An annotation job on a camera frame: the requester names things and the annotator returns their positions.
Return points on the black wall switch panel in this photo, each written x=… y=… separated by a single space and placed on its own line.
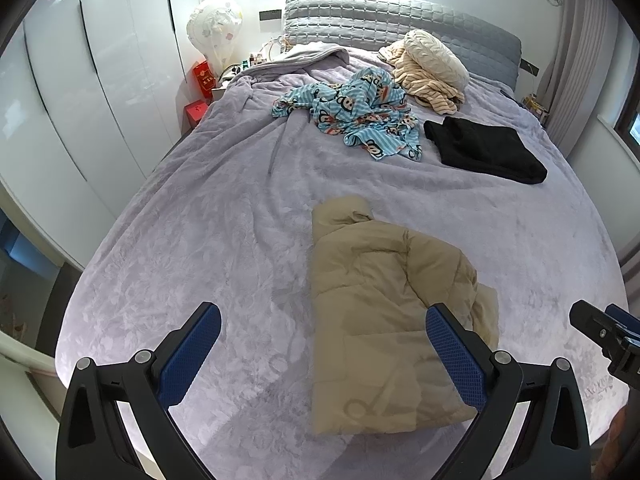
x=271 y=15
x=530 y=66

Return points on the beige puffer jacket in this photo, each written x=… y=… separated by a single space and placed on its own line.
x=380 y=320

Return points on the white covered standing fan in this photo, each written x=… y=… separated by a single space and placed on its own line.
x=215 y=30

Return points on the beige curtain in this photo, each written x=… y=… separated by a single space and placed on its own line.
x=585 y=70

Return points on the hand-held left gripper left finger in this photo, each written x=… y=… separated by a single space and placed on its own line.
x=192 y=355

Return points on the lavender fleece bed blanket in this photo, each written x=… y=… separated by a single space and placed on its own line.
x=210 y=220

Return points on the white nightstand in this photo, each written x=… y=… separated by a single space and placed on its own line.
x=222 y=92

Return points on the small bedside bottles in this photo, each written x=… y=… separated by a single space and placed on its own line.
x=534 y=106

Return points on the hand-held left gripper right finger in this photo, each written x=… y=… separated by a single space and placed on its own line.
x=457 y=355

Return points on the blue cartoon print pajamas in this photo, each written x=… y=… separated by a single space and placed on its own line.
x=360 y=110

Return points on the black folded garment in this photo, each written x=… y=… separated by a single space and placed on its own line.
x=485 y=147

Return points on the beige striped fleece blanket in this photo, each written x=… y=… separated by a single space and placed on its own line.
x=425 y=90

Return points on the white wardrobe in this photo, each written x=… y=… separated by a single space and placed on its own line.
x=85 y=90

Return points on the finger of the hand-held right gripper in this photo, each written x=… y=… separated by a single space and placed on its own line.
x=592 y=322
x=625 y=316

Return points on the grey quilted headboard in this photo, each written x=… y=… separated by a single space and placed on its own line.
x=360 y=22

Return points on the cream knit pillow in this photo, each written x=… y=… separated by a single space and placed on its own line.
x=437 y=57

